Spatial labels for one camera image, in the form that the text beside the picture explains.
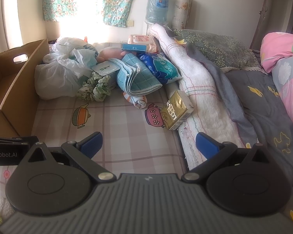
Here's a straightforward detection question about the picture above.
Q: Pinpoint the rolled floral mat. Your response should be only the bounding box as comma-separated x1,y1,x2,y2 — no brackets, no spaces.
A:
172,0,193,30

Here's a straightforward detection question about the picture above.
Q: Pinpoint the white tied plastic bag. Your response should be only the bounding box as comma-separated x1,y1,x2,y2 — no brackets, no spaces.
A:
34,37,98,100

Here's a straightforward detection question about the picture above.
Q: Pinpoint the blue water jug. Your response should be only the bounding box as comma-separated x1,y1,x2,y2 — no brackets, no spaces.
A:
146,0,169,24

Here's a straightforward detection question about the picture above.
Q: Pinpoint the white water dispenser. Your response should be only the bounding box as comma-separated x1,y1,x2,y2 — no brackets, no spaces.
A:
143,21,162,36

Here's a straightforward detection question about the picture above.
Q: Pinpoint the white yogurt cup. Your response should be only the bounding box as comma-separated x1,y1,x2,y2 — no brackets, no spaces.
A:
92,60,120,76

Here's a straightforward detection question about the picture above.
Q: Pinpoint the floral teal curtain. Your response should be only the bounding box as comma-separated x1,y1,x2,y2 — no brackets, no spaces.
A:
42,0,145,28

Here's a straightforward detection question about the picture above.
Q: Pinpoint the orange striped knotted cloth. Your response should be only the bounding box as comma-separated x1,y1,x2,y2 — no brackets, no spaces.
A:
123,92,147,109

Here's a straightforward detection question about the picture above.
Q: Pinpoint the blue wet wipes pack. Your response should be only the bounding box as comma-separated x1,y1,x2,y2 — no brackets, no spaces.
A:
138,53,181,85

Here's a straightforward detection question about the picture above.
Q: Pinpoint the pink floral pillow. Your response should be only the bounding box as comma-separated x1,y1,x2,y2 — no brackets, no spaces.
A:
260,32,293,122

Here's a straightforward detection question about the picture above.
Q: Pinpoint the white plaid blanket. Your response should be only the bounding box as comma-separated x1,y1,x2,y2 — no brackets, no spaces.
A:
149,24,243,170

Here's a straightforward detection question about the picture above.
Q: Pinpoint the pink plush pig doll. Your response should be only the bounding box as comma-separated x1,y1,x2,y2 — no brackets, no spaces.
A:
96,47,127,63

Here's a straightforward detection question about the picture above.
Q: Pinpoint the pink wet wipes pack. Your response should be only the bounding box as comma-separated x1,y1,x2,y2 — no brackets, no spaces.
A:
127,34,157,53

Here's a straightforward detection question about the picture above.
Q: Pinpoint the blue mask box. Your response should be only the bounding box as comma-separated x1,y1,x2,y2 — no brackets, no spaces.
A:
121,43,147,53

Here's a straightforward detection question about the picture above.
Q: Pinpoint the plaid cartoon bed sheet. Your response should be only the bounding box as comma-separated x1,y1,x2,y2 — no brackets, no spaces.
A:
0,41,189,191

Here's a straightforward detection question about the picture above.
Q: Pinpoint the grey quilt with ducks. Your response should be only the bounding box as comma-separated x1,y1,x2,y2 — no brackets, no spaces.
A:
186,44,293,183

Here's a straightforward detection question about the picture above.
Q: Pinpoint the green leaf pattern pillow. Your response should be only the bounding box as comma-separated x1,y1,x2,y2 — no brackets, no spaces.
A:
173,30,264,73

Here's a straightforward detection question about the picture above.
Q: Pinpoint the gold tissue box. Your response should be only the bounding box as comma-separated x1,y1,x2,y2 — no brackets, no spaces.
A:
160,90,194,130

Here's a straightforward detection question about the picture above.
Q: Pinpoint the brown cardboard box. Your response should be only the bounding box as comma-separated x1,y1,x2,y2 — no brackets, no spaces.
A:
0,39,49,137

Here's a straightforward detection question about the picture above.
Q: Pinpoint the blue checkered towel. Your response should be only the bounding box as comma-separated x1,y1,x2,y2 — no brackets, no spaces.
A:
114,53,162,97

